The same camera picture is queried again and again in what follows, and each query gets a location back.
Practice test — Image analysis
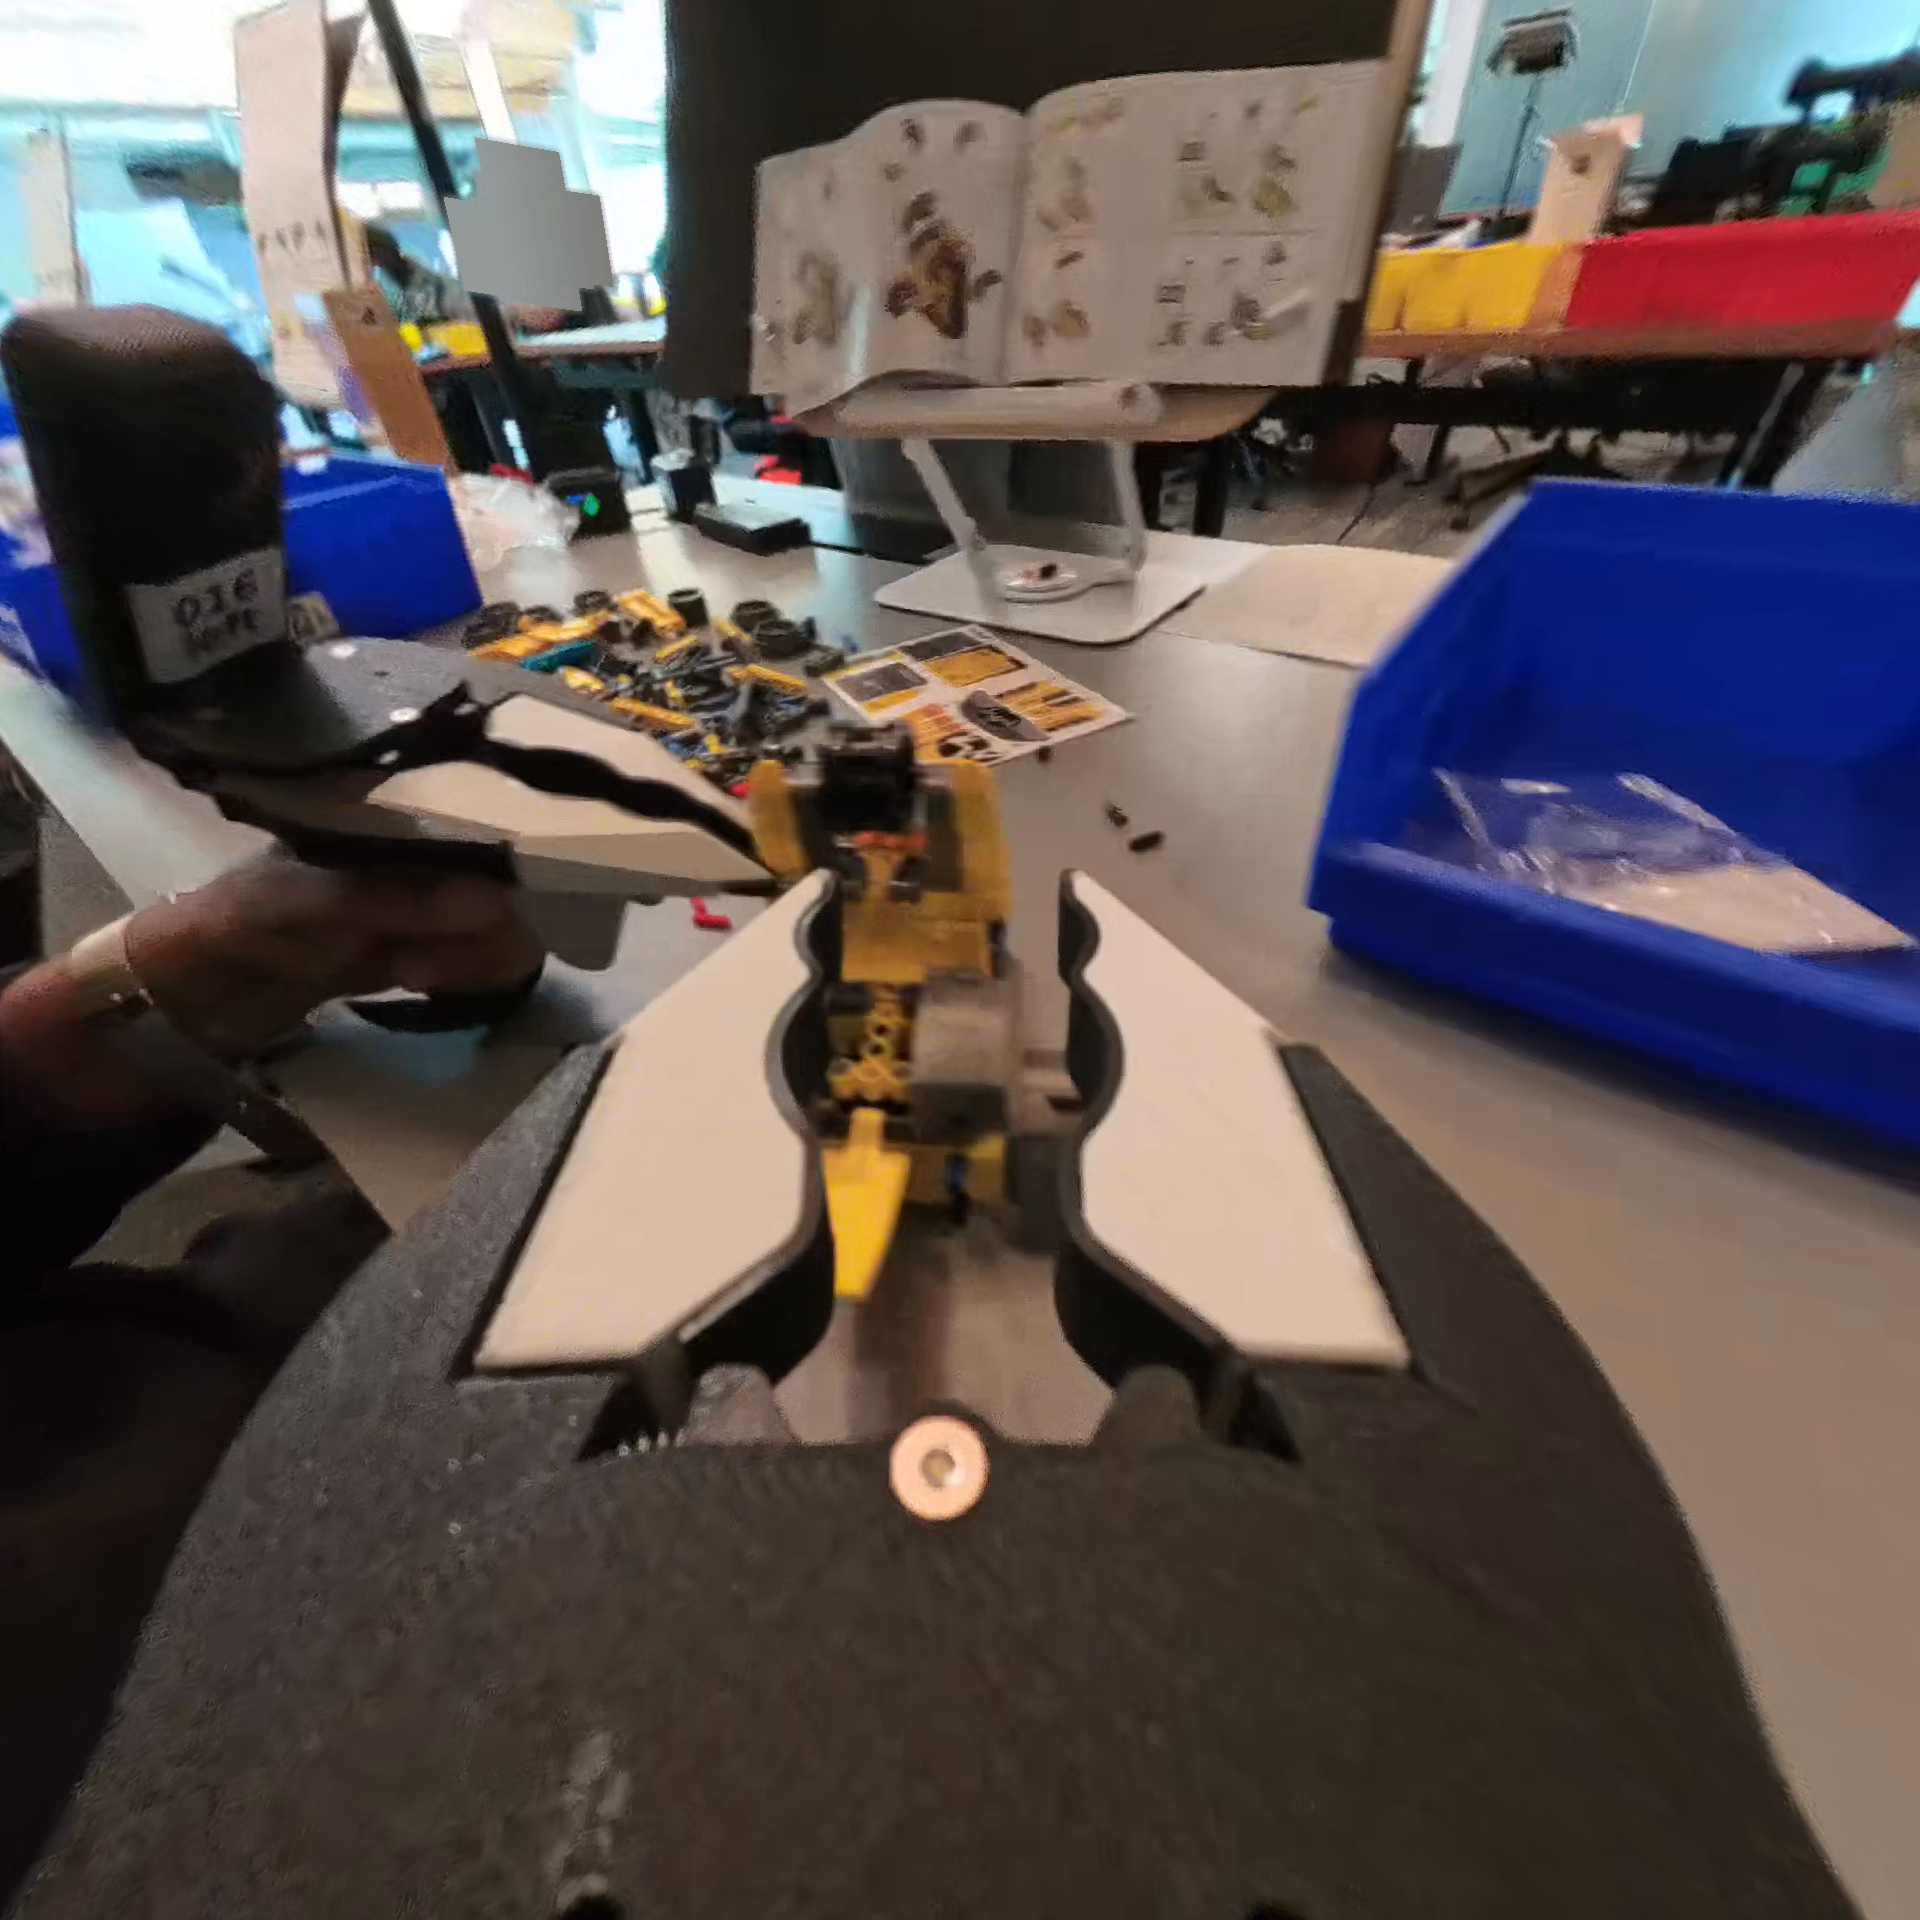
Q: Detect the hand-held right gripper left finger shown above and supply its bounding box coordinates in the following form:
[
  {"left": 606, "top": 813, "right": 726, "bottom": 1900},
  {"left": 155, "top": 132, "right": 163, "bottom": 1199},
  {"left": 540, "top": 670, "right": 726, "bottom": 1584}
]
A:
[{"left": 470, "top": 871, "right": 839, "bottom": 1450}]

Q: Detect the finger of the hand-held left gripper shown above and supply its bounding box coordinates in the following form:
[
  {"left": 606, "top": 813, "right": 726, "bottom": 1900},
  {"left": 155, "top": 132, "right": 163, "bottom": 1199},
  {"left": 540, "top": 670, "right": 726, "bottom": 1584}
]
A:
[
  {"left": 438, "top": 700, "right": 762, "bottom": 853},
  {"left": 367, "top": 762, "right": 781, "bottom": 965}
]

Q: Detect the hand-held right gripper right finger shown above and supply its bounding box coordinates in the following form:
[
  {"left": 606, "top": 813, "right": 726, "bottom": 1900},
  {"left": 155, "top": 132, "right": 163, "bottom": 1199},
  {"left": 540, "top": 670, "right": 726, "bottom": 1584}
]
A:
[{"left": 1053, "top": 871, "right": 1413, "bottom": 1443}]

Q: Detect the yellow toy brick vehicle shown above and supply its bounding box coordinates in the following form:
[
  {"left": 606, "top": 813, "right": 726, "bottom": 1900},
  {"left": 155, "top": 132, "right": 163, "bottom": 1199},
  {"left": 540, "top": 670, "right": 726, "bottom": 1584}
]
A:
[{"left": 745, "top": 720, "right": 1082, "bottom": 1304}]

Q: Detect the person's left forearm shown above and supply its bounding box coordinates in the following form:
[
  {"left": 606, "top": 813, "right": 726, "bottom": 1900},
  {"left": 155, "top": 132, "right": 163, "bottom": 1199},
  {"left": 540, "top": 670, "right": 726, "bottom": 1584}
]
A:
[{"left": 0, "top": 943, "right": 243, "bottom": 1202}]

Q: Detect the person's left hand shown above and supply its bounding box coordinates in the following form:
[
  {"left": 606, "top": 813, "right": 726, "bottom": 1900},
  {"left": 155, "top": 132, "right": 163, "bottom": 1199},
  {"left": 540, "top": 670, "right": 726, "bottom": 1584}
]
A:
[{"left": 123, "top": 855, "right": 538, "bottom": 1056}]

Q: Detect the pile of toy brick pieces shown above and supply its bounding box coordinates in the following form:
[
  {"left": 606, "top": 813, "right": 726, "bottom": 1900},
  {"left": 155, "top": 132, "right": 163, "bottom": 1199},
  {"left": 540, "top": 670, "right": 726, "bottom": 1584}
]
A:
[{"left": 457, "top": 584, "right": 857, "bottom": 789}]

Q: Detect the blue plastic storage bin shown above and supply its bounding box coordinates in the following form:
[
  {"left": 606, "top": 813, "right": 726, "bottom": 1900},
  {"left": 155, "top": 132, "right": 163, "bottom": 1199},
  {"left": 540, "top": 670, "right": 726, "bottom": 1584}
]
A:
[
  {"left": 1307, "top": 477, "right": 1920, "bottom": 1150},
  {"left": 0, "top": 450, "right": 485, "bottom": 700}
]

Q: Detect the crumpled clear plastic bag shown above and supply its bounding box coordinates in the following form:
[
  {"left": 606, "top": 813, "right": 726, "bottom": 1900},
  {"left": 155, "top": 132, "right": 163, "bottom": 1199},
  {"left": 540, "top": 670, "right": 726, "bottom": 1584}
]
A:
[{"left": 450, "top": 477, "right": 578, "bottom": 564}]

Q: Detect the brown cardboard box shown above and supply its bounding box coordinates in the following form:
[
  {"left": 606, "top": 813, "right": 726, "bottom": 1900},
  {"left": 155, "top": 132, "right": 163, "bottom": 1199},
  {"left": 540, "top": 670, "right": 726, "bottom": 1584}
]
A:
[{"left": 322, "top": 285, "right": 455, "bottom": 471}]

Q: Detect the yellow sticker sheet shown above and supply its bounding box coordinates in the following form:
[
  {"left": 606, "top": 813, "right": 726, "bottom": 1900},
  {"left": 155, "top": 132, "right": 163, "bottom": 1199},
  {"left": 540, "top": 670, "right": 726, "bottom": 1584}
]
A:
[{"left": 823, "top": 623, "right": 1134, "bottom": 770}]

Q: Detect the white book stand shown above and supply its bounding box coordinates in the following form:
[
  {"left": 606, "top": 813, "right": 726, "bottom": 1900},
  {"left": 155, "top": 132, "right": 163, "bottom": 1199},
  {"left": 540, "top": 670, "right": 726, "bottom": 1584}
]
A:
[{"left": 777, "top": 375, "right": 1277, "bottom": 647}]

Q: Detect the black pole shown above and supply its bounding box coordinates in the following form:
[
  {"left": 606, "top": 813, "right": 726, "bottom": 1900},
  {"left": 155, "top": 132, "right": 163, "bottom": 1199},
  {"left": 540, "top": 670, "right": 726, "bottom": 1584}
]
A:
[{"left": 367, "top": 0, "right": 564, "bottom": 466}]

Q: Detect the printed paper sheet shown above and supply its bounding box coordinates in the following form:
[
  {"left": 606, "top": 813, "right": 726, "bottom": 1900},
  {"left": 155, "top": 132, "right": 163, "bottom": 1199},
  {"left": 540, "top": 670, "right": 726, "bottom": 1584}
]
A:
[{"left": 1171, "top": 544, "right": 1455, "bottom": 670}]

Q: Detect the person's torso in dark sweater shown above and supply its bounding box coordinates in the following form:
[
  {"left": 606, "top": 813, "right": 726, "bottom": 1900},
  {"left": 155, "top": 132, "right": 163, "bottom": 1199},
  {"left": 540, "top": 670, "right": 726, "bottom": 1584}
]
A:
[{"left": 0, "top": 1170, "right": 394, "bottom": 1920}]

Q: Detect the open instruction booklet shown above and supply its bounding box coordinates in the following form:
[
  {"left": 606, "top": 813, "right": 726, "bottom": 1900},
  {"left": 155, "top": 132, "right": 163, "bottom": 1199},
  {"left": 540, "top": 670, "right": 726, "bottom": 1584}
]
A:
[{"left": 749, "top": 60, "right": 1404, "bottom": 413}]

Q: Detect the red and yellow covered table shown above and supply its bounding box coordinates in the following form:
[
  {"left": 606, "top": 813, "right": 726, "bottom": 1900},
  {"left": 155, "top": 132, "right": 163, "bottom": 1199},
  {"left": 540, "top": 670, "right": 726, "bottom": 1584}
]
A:
[{"left": 1362, "top": 211, "right": 1920, "bottom": 495}]

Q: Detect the studio light on stand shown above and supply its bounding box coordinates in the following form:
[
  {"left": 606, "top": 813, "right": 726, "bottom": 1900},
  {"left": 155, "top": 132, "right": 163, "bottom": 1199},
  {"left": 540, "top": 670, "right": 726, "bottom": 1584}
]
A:
[{"left": 1486, "top": 7, "right": 1579, "bottom": 226}]

